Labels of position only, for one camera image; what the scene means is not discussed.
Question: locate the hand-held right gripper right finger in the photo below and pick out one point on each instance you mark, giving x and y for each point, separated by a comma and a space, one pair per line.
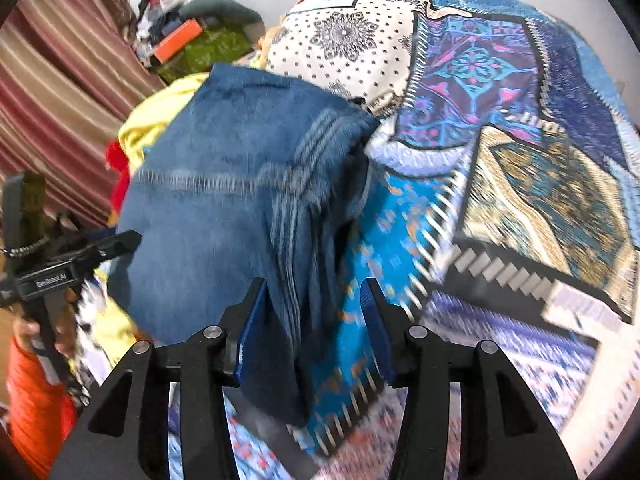
375, 330

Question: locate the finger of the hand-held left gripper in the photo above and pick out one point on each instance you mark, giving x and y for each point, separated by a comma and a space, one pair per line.
120, 244

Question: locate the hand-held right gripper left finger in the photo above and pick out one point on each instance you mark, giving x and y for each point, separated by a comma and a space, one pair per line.
250, 340

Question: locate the blue denim jeans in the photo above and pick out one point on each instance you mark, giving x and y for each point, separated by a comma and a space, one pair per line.
210, 200

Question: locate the person's left forearm orange sleeve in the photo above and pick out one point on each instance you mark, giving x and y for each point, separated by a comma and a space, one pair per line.
40, 410

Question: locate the person's left hand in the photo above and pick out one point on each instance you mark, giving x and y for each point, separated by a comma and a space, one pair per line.
65, 335

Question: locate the red garment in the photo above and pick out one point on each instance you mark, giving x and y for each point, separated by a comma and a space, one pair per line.
117, 175

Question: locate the yellow printed garment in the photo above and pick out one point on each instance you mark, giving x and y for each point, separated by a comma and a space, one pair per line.
150, 120

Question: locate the striped curtain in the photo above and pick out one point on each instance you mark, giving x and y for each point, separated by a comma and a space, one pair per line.
60, 70

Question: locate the patchwork printed bedspread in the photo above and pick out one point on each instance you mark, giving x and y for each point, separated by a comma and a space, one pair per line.
500, 185

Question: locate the orange box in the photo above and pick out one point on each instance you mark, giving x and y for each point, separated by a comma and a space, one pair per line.
176, 40

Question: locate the green patterned cloth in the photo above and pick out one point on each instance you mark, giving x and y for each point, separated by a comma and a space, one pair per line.
210, 50

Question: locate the dark green pillow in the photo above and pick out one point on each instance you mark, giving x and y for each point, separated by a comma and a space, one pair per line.
225, 10

